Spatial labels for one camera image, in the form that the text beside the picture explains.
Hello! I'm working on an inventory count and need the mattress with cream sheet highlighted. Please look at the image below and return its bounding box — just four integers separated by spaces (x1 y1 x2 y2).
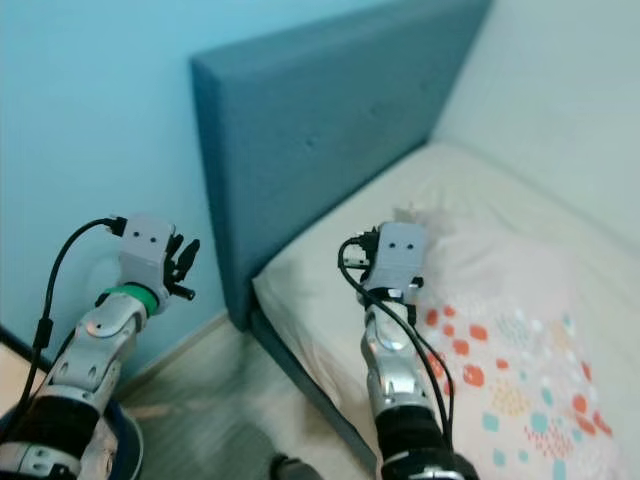
250 140 640 480

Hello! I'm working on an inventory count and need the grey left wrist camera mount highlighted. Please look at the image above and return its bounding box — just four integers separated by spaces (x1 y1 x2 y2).
118 213 176 291

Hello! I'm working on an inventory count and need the blue plastic waste bin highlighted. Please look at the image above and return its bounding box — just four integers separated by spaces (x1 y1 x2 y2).
95 400 133 451

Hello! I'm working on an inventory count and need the blue padded headboard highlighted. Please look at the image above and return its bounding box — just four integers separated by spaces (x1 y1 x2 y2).
190 0 491 331

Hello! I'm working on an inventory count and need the pink patterned pillow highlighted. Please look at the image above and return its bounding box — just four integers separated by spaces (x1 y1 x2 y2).
390 205 640 480

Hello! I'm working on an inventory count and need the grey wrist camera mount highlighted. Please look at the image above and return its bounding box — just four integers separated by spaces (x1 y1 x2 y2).
118 213 176 291
372 220 431 303

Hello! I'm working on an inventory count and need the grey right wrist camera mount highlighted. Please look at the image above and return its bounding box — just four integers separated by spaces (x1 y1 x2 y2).
372 220 431 303

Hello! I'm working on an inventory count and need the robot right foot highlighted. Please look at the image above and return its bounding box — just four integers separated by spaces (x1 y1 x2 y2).
270 455 336 480

